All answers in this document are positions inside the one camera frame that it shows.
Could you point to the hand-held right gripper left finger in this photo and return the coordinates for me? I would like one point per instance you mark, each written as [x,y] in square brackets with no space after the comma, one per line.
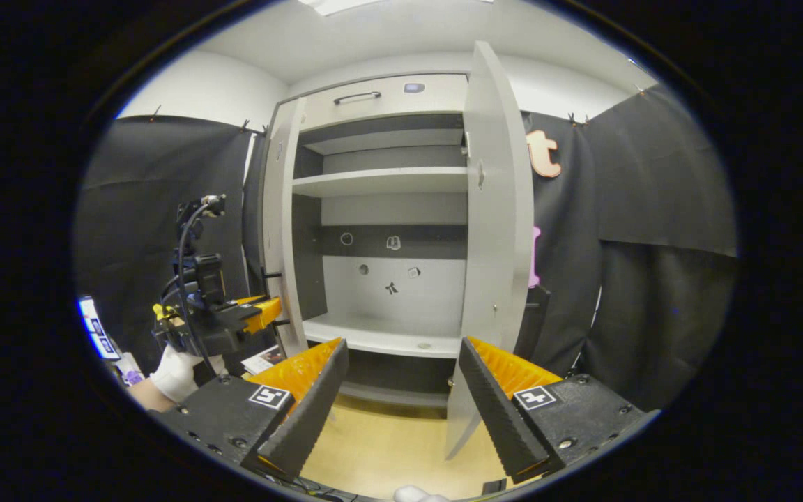
[311,411]

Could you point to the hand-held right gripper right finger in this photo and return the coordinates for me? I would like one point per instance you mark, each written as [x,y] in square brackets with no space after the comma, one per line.
[502,418]

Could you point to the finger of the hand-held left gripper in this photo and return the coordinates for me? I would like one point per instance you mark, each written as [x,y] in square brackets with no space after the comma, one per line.
[251,300]
[269,315]

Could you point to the beige cabinet door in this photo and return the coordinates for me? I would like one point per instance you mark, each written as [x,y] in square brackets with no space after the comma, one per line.
[499,209]
[277,209]

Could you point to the beige double-door shoe cabinet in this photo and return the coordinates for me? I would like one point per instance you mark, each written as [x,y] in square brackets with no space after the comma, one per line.
[387,183]

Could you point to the white printed booklet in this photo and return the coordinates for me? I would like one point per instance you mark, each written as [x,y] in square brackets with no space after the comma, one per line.
[262,361]

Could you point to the white blue printed packet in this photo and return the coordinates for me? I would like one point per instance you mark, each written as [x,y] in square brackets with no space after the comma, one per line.
[97,328]

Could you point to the purple white packet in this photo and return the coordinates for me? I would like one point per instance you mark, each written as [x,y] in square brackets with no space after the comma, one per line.
[131,373]

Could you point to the black backdrop cloth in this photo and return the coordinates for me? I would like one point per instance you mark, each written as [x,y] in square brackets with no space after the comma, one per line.
[652,314]

